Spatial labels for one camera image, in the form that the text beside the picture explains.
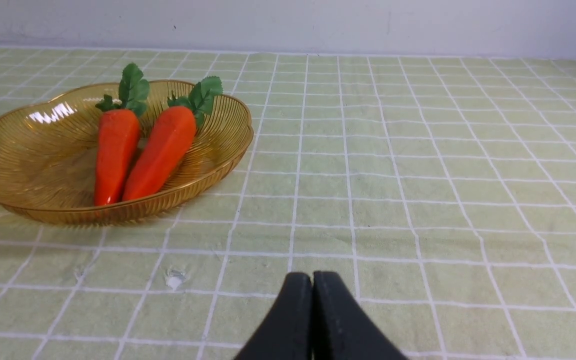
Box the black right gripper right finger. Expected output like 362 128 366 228
313 271 407 360

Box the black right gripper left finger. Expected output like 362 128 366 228
235 272 313 360

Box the orange toy carrot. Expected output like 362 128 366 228
93 63 150 207
121 75 223 202

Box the green checkered tablecloth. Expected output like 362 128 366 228
0 48 576 360

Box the amber plastic ribbed plate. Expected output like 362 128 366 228
0 82 254 225

